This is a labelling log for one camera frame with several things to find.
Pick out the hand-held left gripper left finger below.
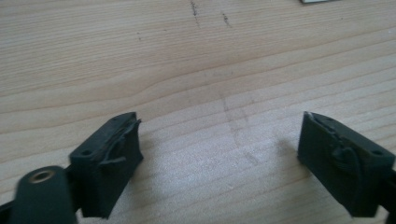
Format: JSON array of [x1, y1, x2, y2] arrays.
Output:
[[68, 111, 145, 219]]

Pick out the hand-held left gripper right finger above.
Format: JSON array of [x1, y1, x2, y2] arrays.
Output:
[[297, 110, 396, 218]]

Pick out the extendable metal bookend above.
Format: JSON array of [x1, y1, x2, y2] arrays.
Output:
[[300, 0, 341, 5]]

